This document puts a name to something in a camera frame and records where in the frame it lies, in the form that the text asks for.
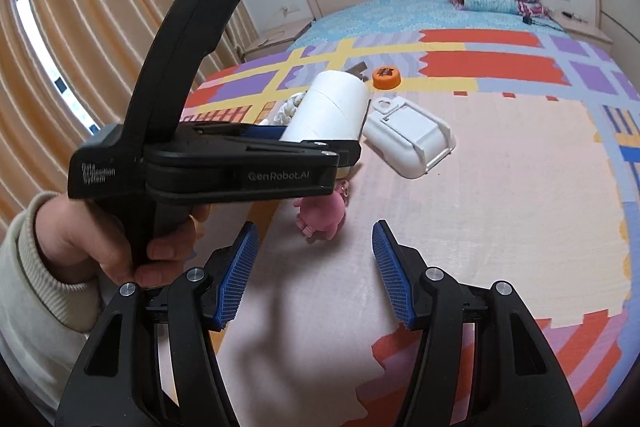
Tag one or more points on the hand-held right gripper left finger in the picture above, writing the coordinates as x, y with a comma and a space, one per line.
235, 277

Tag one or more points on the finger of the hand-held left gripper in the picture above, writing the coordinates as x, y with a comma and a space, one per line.
265, 133
345, 157

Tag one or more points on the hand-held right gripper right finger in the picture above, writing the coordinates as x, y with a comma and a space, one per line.
395, 277

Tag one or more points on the white cylindrical container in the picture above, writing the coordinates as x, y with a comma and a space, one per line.
330, 107

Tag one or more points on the pink plush toy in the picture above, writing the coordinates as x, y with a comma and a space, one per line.
322, 212

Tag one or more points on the white plastic box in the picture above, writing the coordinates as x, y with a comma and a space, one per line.
405, 137

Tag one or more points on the orange bottle cap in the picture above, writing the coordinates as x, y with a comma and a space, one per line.
387, 78

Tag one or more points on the person's left forearm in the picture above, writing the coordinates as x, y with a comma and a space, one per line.
30, 307

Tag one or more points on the person's left hand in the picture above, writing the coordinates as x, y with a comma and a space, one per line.
75, 237

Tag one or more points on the dark brown scrap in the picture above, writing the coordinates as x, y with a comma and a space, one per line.
358, 71

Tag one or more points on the wooden nightstand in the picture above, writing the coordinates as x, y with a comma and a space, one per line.
585, 32
272, 39

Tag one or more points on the window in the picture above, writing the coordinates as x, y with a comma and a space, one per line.
45, 52

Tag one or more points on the light blue bed sheet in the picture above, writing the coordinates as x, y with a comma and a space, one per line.
390, 12

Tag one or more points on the colourful patchwork blanket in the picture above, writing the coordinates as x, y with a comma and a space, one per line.
500, 157

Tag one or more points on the light blue folded quilt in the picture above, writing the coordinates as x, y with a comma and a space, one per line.
490, 3

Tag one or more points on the black item on nightstand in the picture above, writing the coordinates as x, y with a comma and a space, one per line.
570, 15

